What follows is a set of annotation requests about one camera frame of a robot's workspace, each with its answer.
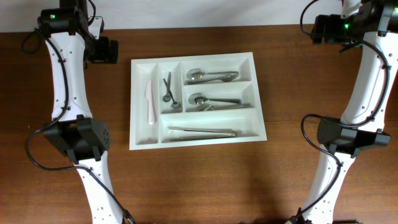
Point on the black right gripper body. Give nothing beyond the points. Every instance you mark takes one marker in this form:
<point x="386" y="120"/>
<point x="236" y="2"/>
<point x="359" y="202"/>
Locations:
<point x="338" y="30"/>

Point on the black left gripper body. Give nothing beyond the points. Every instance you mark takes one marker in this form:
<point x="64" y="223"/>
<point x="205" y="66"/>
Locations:
<point x="100" y="51"/>

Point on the small steel teaspoon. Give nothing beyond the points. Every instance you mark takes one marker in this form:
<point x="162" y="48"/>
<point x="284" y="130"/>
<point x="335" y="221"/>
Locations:
<point x="167" y="97"/>

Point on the steel dessert spoon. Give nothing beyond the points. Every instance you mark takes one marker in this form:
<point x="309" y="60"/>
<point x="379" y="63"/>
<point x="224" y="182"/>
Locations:
<point x="175" y="105"/>

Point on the large steel spoon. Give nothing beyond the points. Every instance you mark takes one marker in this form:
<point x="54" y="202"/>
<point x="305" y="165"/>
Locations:
<point x="199" y="98"/>

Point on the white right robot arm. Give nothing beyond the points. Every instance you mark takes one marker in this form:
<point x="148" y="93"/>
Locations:
<point x="371" y="25"/>

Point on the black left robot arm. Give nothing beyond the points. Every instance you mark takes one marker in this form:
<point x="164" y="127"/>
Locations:
<point x="73" y="40"/>

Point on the white plastic cutlery tray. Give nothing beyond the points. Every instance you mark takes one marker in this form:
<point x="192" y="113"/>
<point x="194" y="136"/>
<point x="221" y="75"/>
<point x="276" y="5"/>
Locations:
<point x="247" y="122"/>

